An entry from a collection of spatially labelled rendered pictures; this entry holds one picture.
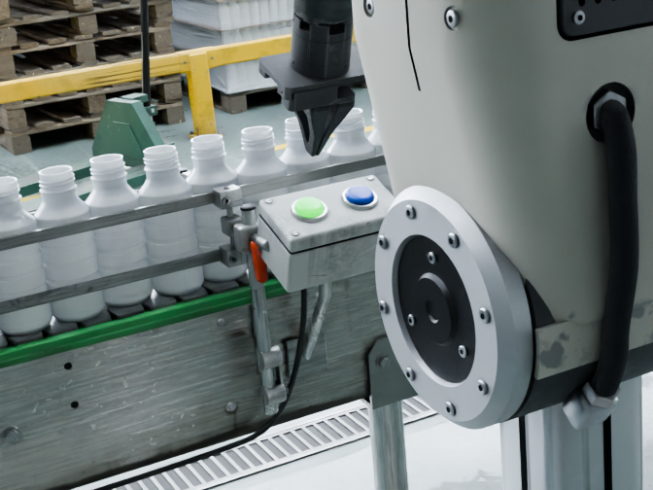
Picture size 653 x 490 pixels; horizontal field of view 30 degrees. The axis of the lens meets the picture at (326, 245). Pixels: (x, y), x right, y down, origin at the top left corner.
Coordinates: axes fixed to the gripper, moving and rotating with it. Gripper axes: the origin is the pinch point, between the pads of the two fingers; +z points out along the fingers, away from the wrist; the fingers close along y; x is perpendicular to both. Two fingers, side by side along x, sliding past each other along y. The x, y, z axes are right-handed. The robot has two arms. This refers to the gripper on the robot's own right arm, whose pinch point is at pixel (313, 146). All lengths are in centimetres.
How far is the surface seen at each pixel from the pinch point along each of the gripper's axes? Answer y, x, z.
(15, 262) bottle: 27.8, -12.1, 15.3
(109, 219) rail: 17.2, -12.4, 12.6
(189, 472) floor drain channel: -33, -107, 165
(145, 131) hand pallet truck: -119, -366, 231
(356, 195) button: -5.3, 0.6, 6.9
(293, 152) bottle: -6.6, -16.0, 11.5
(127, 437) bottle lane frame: 19.3, -2.4, 35.3
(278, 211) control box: 2.8, -1.1, 8.0
